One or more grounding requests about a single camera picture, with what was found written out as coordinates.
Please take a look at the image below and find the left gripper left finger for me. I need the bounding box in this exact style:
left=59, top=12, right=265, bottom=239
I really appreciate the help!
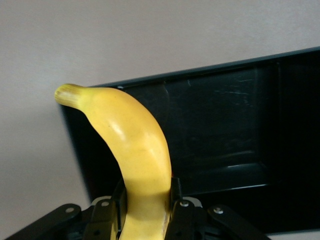
left=4, top=179, right=129, bottom=240

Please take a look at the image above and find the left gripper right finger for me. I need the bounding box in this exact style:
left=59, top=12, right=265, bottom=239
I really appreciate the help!
left=165, top=176, right=271, bottom=240

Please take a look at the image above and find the yellow banana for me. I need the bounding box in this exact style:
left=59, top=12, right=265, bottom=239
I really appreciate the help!
left=54, top=83, right=174, bottom=240

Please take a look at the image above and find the black plastic box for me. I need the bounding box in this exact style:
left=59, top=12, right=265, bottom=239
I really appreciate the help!
left=58, top=46, right=320, bottom=236

